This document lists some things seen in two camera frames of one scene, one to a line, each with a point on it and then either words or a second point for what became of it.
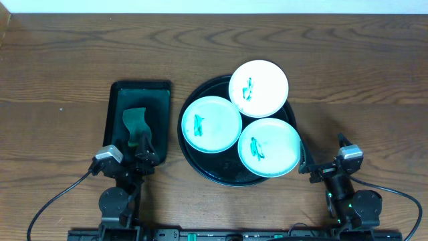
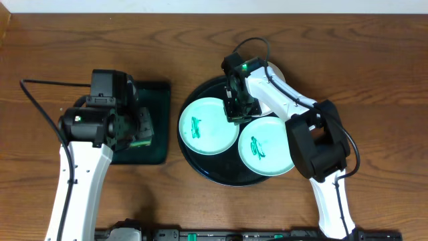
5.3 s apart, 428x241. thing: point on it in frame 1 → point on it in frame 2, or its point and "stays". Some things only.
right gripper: x=324 y=171 → x=235 y=118
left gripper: x=128 y=166 → x=143 y=127
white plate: x=269 y=147 stays
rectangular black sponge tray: x=154 y=96 stays
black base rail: x=235 y=235 stays
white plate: x=211 y=124 stays
